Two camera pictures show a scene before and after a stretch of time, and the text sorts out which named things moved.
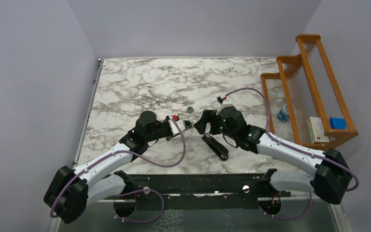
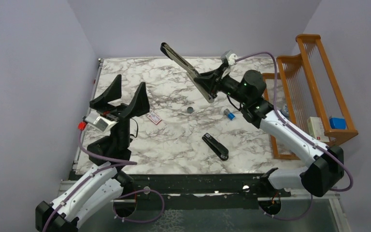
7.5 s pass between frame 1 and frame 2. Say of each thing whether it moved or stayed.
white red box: stayed
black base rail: stayed
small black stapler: stayed
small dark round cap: stayed
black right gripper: moved
